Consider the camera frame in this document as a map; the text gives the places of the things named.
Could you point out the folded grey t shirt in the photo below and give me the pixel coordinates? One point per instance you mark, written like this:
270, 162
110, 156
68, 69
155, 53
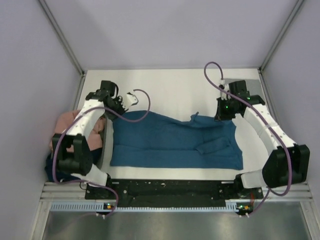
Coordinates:
252, 85

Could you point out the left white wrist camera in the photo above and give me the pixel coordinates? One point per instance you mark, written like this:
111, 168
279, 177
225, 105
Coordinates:
130, 100

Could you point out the blue t shirt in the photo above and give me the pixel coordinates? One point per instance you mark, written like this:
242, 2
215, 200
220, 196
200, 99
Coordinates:
158, 141

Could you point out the grey laundry bin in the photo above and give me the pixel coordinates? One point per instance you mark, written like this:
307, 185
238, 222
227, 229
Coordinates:
108, 145

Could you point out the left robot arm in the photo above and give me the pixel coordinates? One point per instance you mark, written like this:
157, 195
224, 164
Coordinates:
71, 151

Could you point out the pink t shirt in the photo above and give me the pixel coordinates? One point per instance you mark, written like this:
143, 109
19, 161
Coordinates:
82, 123

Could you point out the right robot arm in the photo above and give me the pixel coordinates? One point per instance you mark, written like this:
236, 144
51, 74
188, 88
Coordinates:
287, 161

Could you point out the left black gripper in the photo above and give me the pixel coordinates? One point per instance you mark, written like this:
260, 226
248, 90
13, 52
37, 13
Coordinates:
122, 109

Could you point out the grey slotted cable duct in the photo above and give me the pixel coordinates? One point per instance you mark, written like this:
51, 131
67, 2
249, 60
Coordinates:
102, 207

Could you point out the aluminium frame rail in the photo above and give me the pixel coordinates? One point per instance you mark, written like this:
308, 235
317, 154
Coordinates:
78, 191

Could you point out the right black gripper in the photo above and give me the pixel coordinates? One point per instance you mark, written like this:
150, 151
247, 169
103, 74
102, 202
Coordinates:
220, 115

